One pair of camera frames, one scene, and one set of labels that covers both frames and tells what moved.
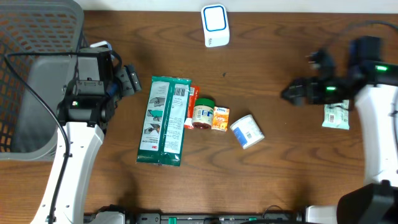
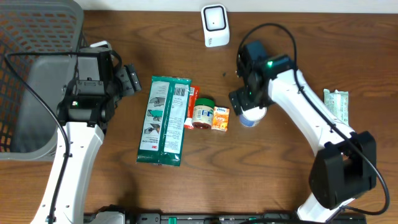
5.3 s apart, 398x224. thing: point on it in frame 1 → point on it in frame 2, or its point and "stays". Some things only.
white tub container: [247, 131] → [253, 116]
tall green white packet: [164, 119] stays
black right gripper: [313, 97] → [247, 102]
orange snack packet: [221, 117] stays
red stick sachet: [194, 91] stays
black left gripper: [129, 78] stays
